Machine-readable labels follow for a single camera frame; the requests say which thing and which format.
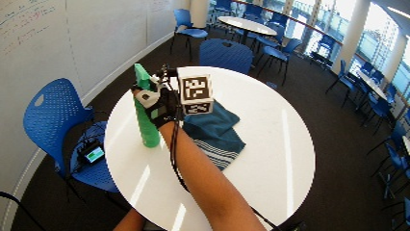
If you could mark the white round table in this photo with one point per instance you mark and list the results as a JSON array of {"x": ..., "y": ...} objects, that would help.
[{"x": 247, "y": 25}]

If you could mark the white marker cube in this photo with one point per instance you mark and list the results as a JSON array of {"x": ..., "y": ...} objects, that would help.
[{"x": 195, "y": 93}]

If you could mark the green plastic bottle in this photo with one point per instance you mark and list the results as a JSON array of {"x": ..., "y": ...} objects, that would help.
[{"x": 148, "y": 128}]

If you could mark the long white table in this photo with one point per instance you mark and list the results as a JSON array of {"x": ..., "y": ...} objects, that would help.
[{"x": 372, "y": 85}]

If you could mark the white round pillar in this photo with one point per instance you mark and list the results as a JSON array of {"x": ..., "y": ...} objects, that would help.
[
  {"x": 198, "y": 12},
  {"x": 351, "y": 35}
]

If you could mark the group of blue chairs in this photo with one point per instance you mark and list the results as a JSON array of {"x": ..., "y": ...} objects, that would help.
[{"x": 383, "y": 106}]

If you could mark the blue perforated plastic chair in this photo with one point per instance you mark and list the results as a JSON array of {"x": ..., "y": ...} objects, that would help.
[
  {"x": 277, "y": 53},
  {"x": 183, "y": 22},
  {"x": 53, "y": 112},
  {"x": 225, "y": 54}
]

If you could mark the wall whiteboard with writing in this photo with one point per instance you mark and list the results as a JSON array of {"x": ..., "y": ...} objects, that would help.
[{"x": 38, "y": 29}]

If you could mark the teal striped towel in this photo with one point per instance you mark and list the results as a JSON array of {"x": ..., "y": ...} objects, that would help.
[{"x": 215, "y": 134}]

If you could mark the small device with lit screen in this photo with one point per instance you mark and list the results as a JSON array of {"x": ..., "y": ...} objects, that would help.
[{"x": 93, "y": 154}]

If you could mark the white palm camera mount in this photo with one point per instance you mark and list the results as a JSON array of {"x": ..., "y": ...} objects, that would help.
[{"x": 146, "y": 95}]

